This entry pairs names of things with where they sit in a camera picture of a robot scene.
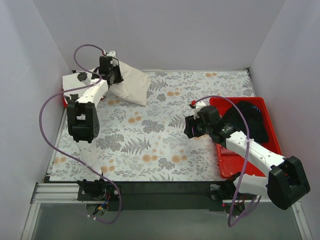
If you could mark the large red bin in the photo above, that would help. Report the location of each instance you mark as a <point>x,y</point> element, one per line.
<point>229,162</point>

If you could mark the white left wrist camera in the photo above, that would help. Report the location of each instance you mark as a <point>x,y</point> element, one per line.
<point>110,54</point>

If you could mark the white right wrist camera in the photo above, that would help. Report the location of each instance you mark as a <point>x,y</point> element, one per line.
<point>197,106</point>

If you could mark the cream white t-shirt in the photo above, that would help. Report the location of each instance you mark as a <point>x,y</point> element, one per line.
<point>134,86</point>

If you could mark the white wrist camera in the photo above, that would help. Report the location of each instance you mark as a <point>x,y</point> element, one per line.
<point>110,54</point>
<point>197,106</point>

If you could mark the small red tray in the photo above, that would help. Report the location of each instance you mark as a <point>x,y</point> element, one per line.
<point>65,103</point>

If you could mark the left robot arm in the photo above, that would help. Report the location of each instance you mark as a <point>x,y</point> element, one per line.
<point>82,118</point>

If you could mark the aluminium frame rail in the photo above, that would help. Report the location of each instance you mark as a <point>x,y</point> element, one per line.
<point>169,210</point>

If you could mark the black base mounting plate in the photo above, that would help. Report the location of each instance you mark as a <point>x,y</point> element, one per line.
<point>156,195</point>

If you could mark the folded white printed t-shirt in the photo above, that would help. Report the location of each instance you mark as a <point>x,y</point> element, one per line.
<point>76,80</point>

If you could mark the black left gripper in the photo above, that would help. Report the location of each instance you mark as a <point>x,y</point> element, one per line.
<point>115,75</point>

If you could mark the floral patterned table mat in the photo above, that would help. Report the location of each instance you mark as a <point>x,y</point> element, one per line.
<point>147,143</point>

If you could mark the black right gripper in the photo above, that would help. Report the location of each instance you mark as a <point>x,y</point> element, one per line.
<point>189,126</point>

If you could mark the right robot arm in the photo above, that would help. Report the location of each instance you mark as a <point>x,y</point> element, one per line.
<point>260,155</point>

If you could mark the black garment in bin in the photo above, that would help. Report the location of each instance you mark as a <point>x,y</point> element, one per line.
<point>253,118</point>

